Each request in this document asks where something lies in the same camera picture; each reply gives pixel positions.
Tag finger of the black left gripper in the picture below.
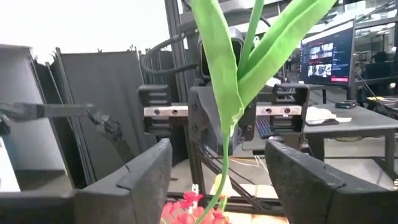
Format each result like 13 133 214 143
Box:
238 96 259 142
187 85 233 153

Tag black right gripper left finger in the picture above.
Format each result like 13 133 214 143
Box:
0 138 174 224

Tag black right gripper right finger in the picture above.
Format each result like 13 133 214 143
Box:
264 139 398 224

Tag artificial tulip with green leaves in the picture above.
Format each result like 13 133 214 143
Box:
188 0 338 224
210 173 233 200

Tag backlit keyboard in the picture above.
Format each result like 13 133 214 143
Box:
254 116 277 140

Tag black upright panels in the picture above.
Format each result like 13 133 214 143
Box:
49 46 158 187

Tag white paper on desk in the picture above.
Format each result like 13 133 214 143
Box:
305 105 353 127

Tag grey cabinet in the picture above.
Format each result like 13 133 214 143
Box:
0 43 74 192

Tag grey desk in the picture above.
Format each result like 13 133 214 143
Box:
242 102 398 183

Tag grey horizontal bar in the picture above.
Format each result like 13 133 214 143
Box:
0 102 95 123

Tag computer monitor with lit screen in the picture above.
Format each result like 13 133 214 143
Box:
299 19 358 87

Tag loose coloured wires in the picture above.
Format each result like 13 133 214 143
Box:
198 146 270 187

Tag black dangling cable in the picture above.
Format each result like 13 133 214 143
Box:
86 109 134 172

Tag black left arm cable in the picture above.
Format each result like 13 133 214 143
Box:
142 30 201 75

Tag black aluminium table frame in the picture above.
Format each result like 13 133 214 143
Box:
164 0 282 216

